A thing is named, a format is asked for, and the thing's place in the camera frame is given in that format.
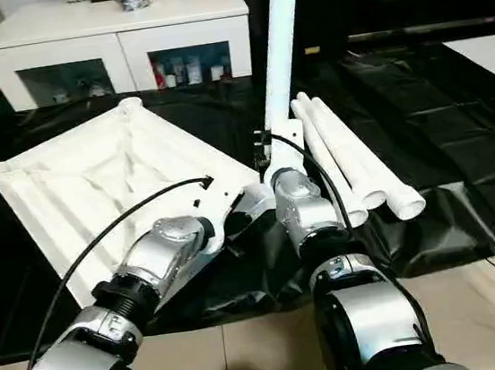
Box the white flat board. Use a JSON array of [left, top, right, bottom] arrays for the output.
[[442, 33, 495, 99]]

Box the black mat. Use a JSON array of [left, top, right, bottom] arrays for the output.
[[0, 24, 495, 361]]

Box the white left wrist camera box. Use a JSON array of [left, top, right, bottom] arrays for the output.
[[192, 180, 265, 246]]

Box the small white bottle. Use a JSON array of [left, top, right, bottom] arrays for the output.
[[206, 56, 226, 81]]

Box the white plastic table top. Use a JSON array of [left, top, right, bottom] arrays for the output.
[[0, 80, 290, 321]]

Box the white plastic table leg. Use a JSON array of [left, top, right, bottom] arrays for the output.
[[308, 85, 430, 231], [245, 0, 325, 173], [289, 90, 372, 235], [295, 83, 389, 219]]

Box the small red bottle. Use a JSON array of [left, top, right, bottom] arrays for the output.
[[152, 62, 169, 90]]

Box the white cabinet with glass doors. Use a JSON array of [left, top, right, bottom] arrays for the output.
[[0, 0, 259, 115]]

